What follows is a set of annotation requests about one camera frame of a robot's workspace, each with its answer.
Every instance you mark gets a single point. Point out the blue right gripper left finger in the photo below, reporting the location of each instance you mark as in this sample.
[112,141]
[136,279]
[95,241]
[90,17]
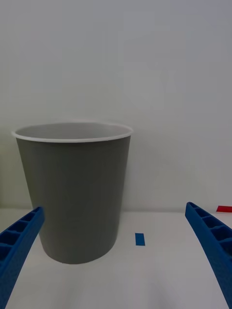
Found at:
[17,246]

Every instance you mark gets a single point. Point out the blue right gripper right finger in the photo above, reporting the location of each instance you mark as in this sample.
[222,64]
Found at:
[215,239]

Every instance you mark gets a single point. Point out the grey plastic bin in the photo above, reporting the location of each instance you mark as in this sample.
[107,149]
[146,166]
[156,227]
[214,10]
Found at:
[77,193]

